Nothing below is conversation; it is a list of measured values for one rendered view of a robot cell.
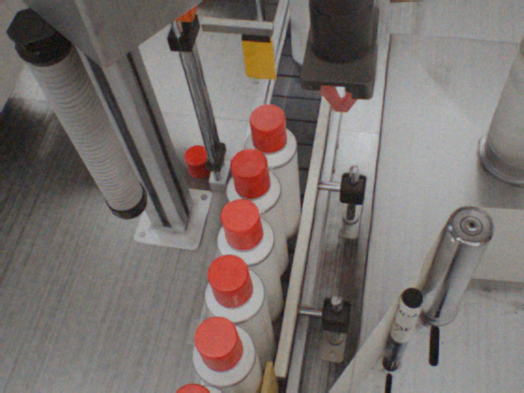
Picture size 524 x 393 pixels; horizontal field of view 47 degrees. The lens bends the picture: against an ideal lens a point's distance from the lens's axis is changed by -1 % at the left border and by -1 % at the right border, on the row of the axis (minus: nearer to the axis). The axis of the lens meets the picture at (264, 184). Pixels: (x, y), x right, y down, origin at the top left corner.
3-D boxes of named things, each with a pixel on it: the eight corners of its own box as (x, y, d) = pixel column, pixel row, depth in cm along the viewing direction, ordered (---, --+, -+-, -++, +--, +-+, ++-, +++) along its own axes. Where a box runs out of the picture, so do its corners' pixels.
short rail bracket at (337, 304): (346, 352, 69) (350, 315, 59) (292, 343, 70) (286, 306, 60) (349, 325, 71) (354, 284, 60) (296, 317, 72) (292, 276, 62)
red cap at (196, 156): (216, 171, 84) (212, 157, 81) (194, 181, 83) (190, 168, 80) (206, 153, 85) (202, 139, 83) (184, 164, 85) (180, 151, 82)
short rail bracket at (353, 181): (360, 230, 77) (366, 180, 67) (337, 227, 78) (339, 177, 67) (363, 209, 79) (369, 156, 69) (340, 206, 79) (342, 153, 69)
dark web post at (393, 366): (398, 373, 62) (424, 308, 47) (381, 371, 63) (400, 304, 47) (399, 356, 63) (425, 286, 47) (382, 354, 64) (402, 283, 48)
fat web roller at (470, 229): (457, 329, 64) (501, 253, 48) (413, 323, 65) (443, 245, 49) (458, 290, 67) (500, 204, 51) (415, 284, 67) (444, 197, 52)
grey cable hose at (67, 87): (143, 225, 52) (50, 46, 34) (105, 219, 52) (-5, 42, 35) (154, 190, 53) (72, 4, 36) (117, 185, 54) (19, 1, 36)
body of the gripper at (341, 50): (379, 21, 60) (383, -43, 54) (371, 98, 55) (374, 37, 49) (314, 18, 61) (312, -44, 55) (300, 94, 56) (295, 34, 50)
